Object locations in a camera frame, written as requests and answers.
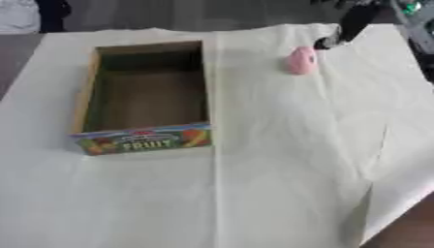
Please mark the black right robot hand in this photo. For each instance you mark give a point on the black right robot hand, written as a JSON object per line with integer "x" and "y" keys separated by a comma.
{"x": 355, "y": 22}

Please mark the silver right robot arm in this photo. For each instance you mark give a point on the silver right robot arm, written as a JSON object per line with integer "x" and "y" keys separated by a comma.
{"x": 417, "y": 25}

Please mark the open wooden box printed front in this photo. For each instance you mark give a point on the open wooden box printed front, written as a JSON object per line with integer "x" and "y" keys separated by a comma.
{"x": 148, "y": 97}

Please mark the pink egg-shaped toy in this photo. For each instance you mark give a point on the pink egg-shaped toy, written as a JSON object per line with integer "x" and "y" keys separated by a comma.
{"x": 300, "y": 60}

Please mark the person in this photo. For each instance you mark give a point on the person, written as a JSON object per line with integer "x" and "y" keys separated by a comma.
{"x": 34, "y": 14}

